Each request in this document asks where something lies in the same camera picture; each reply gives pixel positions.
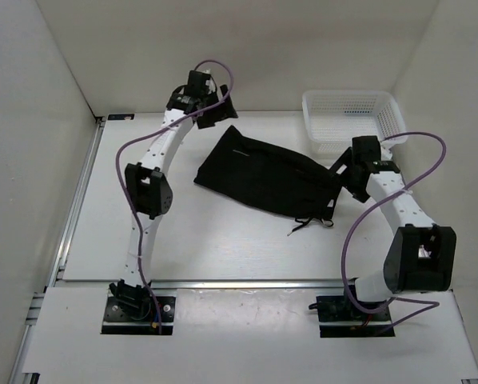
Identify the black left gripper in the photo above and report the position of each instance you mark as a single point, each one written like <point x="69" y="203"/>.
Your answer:
<point x="226" y="113"/>

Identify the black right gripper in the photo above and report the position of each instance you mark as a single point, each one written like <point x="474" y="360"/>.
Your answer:
<point x="356" y="190"/>

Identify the black shorts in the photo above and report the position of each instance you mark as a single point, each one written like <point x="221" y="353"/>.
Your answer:
<point x="270" y="178"/>

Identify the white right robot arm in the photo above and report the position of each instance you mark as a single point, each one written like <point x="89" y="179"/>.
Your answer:
<point x="421" y="256"/>

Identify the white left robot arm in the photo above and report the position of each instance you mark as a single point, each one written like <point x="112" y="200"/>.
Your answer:
<point x="146" y="188"/>

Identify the white plastic mesh basket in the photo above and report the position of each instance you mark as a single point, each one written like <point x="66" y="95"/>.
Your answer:
<point x="334" y="117"/>

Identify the small blue label sticker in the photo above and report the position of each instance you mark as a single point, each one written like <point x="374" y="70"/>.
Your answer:
<point x="120" y="117"/>

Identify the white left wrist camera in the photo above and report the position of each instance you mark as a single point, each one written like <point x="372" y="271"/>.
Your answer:
<point x="211" y="82"/>

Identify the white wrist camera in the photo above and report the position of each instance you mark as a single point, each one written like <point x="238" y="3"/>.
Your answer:
<point x="211" y="82"/>
<point x="386" y="153"/>

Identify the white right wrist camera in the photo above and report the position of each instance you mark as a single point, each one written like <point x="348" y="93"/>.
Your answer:
<point x="386" y="153"/>

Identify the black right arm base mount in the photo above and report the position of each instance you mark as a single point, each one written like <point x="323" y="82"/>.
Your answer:
<point x="339" y="318"/>

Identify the aluminium front frame rail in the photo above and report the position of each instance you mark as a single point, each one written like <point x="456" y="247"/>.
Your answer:
<point x="312" y="284"/>

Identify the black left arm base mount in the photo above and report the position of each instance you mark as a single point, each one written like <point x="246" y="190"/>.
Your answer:
<point x="131" y="310"/>

